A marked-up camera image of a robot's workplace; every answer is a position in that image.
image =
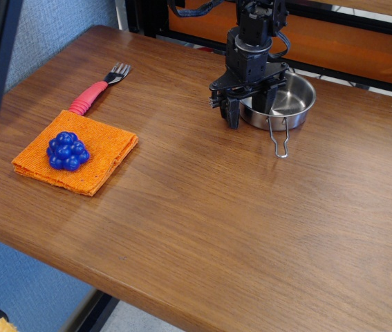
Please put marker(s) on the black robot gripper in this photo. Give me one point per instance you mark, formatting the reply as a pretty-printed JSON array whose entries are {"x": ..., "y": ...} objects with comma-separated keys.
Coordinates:
[{"x": 250, "y": 72}]

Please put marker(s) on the orange folded cloth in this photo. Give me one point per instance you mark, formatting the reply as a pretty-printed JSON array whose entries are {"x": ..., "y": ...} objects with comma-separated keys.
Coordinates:
[{"x": 107, "y": 146}]

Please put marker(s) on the blue toy berry cluster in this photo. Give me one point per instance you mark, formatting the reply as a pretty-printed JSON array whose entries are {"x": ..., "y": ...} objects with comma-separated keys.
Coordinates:
[{"x": 67, "y": 152}]

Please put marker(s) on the silver metal pan with handle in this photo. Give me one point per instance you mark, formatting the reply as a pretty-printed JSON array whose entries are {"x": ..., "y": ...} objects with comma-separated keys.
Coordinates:
[{"x": 289, "y": 111}]

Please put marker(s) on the black table leg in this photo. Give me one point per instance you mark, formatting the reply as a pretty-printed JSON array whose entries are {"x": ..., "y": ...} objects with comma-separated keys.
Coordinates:
[{"x": 92, "y": 313}]

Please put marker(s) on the black metal frame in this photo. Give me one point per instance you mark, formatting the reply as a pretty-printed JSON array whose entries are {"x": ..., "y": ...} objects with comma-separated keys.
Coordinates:
[{"x": 155, "y": 19}]

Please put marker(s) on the red handled black fork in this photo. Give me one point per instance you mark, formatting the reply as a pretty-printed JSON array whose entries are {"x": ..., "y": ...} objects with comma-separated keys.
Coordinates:
[{"x": 84, "y": 101}]

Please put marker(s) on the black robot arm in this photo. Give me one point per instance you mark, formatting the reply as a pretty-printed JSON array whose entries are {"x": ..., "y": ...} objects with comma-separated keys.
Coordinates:
[{"x": 262, "y": 20}]

